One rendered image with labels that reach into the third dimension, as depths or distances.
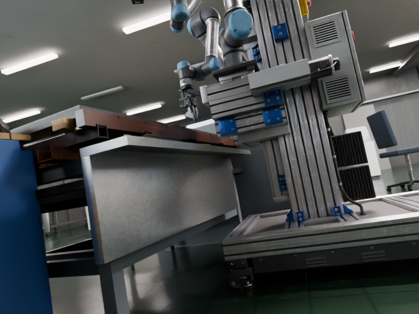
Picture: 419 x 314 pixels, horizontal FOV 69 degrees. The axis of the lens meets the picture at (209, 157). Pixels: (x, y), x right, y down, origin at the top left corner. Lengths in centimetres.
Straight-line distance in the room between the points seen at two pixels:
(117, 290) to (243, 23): 124
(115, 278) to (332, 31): 151
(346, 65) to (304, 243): 89
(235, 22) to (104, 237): 107
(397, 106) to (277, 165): 1148
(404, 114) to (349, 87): 1143
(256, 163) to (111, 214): 161
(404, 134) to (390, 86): 184
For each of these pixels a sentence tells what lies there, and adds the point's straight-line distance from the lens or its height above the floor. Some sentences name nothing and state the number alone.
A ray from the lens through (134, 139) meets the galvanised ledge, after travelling 100.
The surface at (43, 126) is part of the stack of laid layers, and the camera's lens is 136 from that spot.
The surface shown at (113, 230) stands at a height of 39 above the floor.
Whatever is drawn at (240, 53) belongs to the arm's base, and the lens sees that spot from 164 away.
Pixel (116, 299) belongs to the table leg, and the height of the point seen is 14.
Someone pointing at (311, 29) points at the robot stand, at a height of 118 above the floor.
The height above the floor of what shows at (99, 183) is 56.
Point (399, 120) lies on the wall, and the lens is 1302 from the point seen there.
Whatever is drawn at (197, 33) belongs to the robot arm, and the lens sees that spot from 217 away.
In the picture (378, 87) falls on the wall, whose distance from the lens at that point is 1309.
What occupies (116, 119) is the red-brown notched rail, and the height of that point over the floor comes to 81.
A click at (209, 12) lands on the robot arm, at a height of 153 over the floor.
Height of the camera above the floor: 48
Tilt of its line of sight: 5 degrees up
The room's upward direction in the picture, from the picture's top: 10 degrees counter-clockwise
